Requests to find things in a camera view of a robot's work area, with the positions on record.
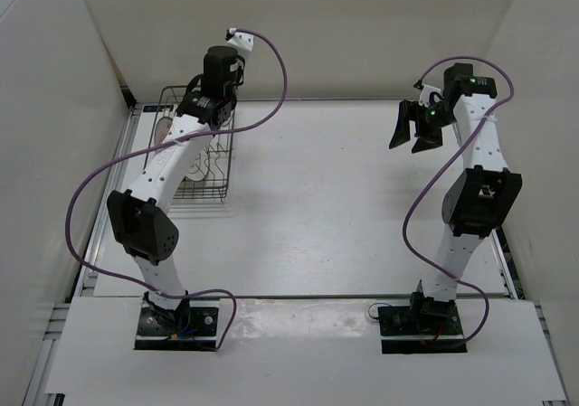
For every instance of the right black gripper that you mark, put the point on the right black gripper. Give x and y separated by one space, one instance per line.
407 111

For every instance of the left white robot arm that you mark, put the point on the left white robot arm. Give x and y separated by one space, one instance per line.
139 215

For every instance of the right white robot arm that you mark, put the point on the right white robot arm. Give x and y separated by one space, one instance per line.
480 199

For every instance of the orange patterned plate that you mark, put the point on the orange patterned plate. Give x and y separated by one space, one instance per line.
161 130

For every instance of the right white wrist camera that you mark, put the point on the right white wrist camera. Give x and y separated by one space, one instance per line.
429 95

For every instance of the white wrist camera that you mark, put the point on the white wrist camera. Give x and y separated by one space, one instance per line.
429 95
241 42

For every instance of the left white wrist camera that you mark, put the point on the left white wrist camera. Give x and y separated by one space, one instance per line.
241 42

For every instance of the wire dish rack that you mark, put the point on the wire dish rack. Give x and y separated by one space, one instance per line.
189 192

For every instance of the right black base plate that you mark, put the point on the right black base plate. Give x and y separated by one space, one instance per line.
401 335

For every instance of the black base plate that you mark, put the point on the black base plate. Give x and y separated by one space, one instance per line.
401 335
196 333

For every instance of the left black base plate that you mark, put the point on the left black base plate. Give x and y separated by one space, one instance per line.
196 333

